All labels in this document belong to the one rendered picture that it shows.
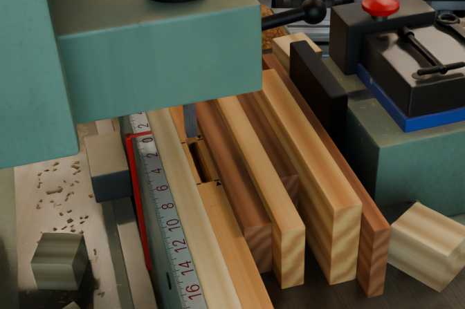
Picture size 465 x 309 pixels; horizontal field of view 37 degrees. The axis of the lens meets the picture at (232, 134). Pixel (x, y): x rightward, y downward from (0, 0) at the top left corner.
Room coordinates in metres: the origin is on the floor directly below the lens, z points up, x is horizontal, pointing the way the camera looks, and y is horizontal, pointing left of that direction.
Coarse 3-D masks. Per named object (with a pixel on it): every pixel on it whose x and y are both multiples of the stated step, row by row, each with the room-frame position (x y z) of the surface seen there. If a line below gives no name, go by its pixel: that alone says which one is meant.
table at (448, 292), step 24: (120, 120) 0.59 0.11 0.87; (144, 216) 0.46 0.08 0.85; (384, 216) 0.40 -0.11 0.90; (456, 216) 0.42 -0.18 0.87; (312, 264) 0.35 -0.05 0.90; (288, 288) 0.33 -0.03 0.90; (312, 288) 0.33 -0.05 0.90; (336, 288) 0.33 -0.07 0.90; (360, 288) 0.33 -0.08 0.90; (384, 288) 0.32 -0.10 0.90; (408, 288) 0.32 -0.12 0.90; (456, 288) 0.32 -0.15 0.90
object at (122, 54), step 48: (96, 0) 0.44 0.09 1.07; (144, 0) 0.44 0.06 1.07; (240, 0) 0.43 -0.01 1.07; (96, 48) 0.40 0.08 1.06; (144, 48) 0.41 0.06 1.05; (192, 48) 0.42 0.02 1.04; (240, 48) 0.42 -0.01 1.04; (96, 96) 0.40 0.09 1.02; (144, 96) 0.41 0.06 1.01; (192, 96) 0.41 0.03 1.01
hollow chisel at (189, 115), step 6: (186, 108) 0.44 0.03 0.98; (192, 108) 0.44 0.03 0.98; (186, 114) 0.44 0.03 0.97; (192, 114) 0.44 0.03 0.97; (186, 120) 0.44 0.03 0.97; (192, 120) 0.44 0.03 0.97; (186, 126) 0.44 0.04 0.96; (192, 126) 0.44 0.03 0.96; (186, 132) 0.44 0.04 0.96; (192, 132) 0.44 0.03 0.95
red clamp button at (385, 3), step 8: (368, 0) 0.52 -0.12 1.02; (376, 0) 0.52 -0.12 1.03; (384, 0) 0.52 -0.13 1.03; (392, 0) 0.52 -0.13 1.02; (368, 8) 0.51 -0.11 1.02; (376, 8) 0.51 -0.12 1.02; (384, 8) 0.50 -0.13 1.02; (392, 8) 0.51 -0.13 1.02; (376, 16) 0.51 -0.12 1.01; (384, 16) 0.51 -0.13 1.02
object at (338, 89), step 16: (304, 48) 0.50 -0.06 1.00; (304, 64) 0.47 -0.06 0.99; (320, 64) 0.47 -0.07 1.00; (304, 80) 0.47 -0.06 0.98; (320, 80) 0.45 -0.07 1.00; (336, 80) 0.45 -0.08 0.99; (304, 96) 0.47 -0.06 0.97; (320, 96) 0.44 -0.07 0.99; (336, 96) 0.42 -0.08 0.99; (352, 96) 0.47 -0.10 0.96; (368, 96) 0.47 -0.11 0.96; (320, 112) 0.44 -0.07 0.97; (336, 112) 0.42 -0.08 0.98; (336, 128) 0.42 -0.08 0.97; (336, 144) 0.42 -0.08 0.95
